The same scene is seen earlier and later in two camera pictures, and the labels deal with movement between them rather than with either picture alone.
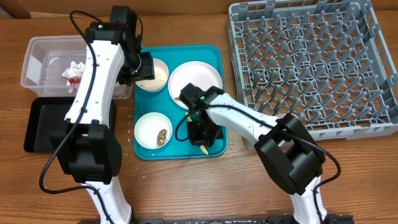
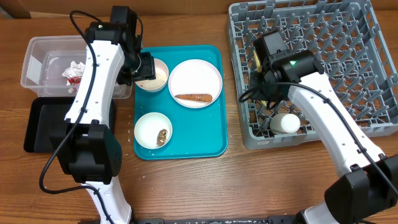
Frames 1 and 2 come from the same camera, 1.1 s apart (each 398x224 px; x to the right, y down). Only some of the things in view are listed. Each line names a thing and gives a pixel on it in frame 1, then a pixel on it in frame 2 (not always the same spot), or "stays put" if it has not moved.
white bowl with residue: x=161 y=76 stays put
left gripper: x=147 y=72 stays put
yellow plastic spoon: x=203 y=147 -> x=259 y=68
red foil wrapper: x=74 y=81 stays put
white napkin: x=76 y=70 stays put
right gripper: x=196 y=139 -> x=257 y=94
